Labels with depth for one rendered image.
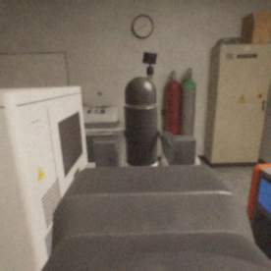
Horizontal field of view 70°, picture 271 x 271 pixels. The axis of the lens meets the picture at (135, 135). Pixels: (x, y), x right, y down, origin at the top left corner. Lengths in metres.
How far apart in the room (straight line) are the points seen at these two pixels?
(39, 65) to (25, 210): 3.31
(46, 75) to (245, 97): 3.22
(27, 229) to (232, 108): 3.19
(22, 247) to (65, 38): 3.29
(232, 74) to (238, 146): 1.17
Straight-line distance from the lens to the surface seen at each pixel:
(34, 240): 0.61
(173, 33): 3.54
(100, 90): 3.28
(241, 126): 3.55
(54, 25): 3.73
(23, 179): 0.53
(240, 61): 3.43
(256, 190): 0.92
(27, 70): 3.83
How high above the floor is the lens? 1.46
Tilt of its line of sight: 15 degrees down
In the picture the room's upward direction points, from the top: 1 degrees counter-clockwise
